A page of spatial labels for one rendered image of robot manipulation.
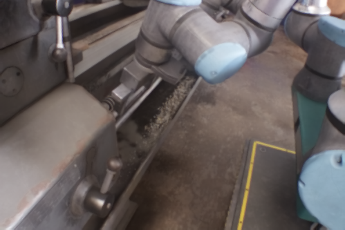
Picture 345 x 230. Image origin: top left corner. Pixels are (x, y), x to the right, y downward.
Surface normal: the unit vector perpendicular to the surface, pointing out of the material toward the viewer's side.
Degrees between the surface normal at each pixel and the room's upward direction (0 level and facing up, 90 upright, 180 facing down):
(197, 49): 71
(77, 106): 32
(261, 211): 0
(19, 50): 90
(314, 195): 95
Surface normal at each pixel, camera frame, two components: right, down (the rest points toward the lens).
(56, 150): 0.56, -0.57
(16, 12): 0.93, 0.25
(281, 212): 0.07, -0.83
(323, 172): -0.70, 0.43
